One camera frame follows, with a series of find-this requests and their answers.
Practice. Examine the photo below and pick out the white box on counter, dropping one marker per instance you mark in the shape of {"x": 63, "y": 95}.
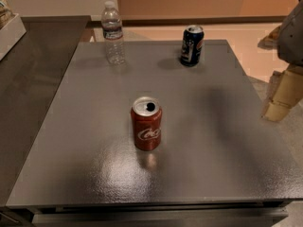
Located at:
{"x": 11, "y": 34}

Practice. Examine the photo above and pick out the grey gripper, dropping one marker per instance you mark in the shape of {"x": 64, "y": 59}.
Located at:
{"x": 292, "y": 38}

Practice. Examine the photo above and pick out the clear plastic water bottle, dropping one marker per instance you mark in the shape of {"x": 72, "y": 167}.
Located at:
{"x": 113, "y": 33}

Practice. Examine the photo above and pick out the red coke can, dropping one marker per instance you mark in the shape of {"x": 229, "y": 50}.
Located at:
{"x": 146, "y": 114}

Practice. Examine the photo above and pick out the dark side counter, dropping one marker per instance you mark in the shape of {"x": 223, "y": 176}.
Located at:
{"x": 30, "y": 75}

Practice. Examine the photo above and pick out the blue pepsi can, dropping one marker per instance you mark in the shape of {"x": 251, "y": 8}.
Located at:
{"x": 192, "y": 45}

